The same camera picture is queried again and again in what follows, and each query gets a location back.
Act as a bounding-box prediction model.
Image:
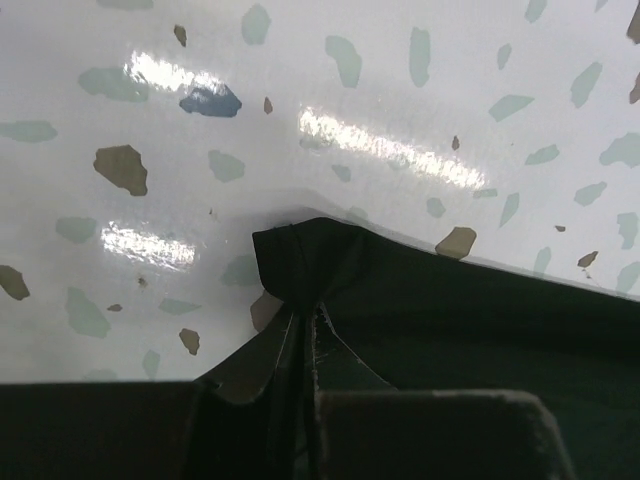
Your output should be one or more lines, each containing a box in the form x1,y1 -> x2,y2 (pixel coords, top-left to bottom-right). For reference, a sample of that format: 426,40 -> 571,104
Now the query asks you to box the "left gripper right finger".
307,305 -> 570,479

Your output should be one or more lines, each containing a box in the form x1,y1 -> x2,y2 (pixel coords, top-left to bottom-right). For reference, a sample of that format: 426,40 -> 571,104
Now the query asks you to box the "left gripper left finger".
1,307 -> 300,479

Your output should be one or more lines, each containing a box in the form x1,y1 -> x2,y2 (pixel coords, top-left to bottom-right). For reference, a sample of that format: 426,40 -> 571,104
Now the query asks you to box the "black t-shirt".
253,218 -> 639,479

